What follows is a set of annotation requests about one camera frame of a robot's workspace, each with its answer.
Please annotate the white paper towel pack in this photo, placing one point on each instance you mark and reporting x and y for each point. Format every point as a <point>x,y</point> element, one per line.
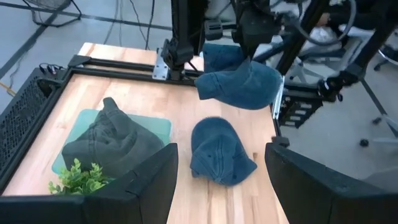
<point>320,35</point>

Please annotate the black floor fan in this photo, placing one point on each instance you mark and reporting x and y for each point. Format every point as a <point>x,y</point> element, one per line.
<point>49,3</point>

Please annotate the dark green denim cap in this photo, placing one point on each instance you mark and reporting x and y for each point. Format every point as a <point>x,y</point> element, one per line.
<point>118,146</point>

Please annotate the blue denim cap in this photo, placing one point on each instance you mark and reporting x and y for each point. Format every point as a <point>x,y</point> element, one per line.
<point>242,87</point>
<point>217,152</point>

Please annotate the small potted green plant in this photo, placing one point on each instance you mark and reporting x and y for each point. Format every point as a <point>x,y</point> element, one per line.
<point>77,180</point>

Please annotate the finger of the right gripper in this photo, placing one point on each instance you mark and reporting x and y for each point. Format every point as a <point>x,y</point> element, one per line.
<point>253,49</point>
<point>246,49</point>

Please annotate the teal plastic bin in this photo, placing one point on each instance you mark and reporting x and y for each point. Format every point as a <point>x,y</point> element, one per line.
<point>155,127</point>

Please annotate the black perforated computer case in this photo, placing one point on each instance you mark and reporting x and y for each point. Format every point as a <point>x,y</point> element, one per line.
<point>21,121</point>

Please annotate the black aluminium table frame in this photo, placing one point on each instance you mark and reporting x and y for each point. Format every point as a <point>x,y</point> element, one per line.
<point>130,77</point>

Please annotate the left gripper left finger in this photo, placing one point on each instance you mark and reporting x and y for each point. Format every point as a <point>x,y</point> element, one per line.
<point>140,199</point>

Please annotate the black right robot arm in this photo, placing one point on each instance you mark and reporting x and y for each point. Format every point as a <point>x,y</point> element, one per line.
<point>183,31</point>

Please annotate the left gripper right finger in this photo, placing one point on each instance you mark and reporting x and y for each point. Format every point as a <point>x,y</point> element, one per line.
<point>311,199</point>

